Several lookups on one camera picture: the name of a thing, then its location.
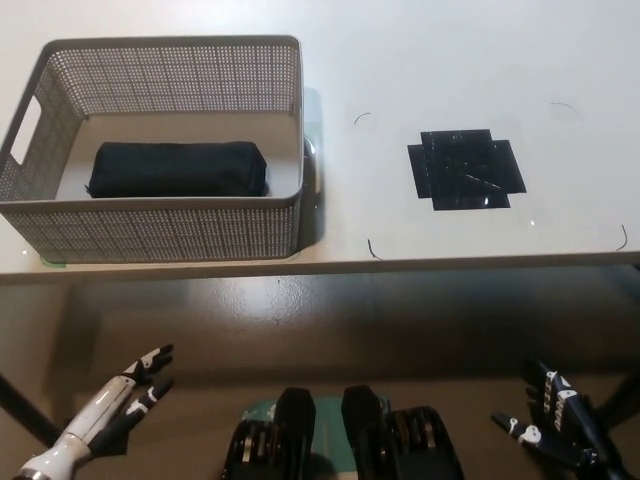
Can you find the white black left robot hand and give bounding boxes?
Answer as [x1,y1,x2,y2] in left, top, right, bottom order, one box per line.
[57,342,176,459]

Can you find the dark right robot hand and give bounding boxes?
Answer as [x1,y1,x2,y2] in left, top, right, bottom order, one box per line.
[490,357,601,469]

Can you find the black fabric pencil case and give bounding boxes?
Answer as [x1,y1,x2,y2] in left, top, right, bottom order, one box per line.
[83,140,271,199]

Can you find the black table leg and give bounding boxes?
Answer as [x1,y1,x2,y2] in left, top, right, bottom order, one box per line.
[0,372,64,449]
[597,369,640,432]

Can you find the grey perforated plastic basket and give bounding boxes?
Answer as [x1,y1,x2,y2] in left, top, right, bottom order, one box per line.
[0,33,307,264]

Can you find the black tape patch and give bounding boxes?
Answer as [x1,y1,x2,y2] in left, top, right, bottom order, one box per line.
[406,128,527,212]

